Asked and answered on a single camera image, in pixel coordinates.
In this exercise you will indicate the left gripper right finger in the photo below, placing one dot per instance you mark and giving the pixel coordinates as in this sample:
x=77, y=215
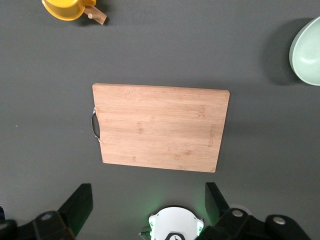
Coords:
x=220, y=217

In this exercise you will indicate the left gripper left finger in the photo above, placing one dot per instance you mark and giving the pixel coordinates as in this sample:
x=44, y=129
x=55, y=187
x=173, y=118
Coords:
x=75, y=212

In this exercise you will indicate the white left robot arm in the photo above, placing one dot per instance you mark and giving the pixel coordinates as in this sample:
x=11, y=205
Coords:
x=172, y=220

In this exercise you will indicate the wooden cutting board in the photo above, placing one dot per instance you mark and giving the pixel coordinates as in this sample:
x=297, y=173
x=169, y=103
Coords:
x=160, y=127

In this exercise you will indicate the light green bowl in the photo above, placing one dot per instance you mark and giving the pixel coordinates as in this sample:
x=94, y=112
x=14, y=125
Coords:
x=307, y=57

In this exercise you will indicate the wooden peg drying rack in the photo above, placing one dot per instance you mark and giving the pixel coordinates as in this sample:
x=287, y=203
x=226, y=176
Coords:
x=98, y=16

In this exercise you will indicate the yellow cup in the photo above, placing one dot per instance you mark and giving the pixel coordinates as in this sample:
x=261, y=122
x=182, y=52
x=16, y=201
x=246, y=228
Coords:
x=65, y=10

